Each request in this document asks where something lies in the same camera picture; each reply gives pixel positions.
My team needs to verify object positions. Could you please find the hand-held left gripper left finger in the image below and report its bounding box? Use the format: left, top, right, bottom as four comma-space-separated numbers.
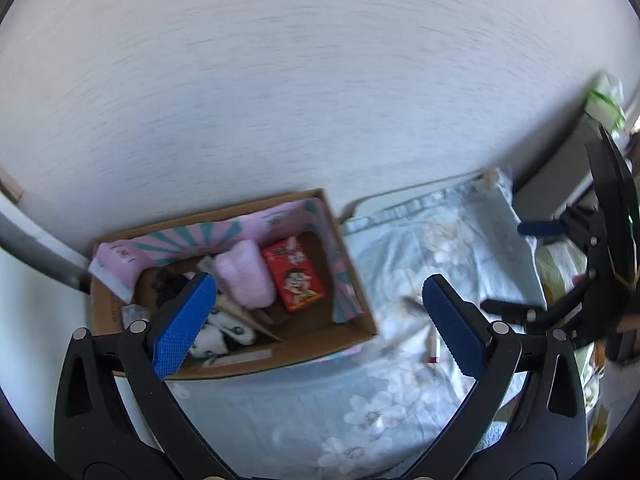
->
52, 272, 239, 480

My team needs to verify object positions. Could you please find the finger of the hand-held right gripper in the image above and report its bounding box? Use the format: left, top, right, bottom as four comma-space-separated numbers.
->
516, 209, 599, 257
480, 269, 599, 342

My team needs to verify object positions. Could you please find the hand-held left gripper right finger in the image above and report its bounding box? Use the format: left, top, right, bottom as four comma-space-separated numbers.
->
399, 273, 589, 480

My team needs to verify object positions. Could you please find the brown cardboard box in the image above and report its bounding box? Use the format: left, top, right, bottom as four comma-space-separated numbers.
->
89, 188, 379, 381

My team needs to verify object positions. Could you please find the black white plush toy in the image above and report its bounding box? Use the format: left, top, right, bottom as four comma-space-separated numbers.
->
189, 307, 259, 362

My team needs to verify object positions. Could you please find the yellow green cloth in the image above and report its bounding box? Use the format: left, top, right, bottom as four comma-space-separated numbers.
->
536, 241, 590, 303

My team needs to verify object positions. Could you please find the grey cabinet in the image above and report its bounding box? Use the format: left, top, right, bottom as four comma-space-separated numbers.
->
514, 109, 603, 222

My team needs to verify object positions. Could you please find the pink fluffy towel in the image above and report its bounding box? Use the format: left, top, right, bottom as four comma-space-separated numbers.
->
213, 238, 277, 310

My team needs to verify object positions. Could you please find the pink teal striped paper liner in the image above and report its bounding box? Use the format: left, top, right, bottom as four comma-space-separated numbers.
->
88, 197, 364, 324

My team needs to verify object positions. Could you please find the light blue floral blanket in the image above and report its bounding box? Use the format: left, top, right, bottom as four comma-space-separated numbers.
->
114, 166, 618, 480

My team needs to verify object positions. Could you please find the red cartoon print box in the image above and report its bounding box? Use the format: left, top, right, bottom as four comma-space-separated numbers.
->
260, 237, 327, 313

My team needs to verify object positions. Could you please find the green white packet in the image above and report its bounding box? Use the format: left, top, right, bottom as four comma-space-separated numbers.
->
584, 72, 629, 134

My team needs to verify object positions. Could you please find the white panel with grey edge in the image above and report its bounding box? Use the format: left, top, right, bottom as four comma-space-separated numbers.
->
0, 195, 96, 411

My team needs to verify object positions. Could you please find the beige wooden trim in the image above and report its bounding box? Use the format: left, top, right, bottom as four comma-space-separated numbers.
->
0, 164, 24, 202

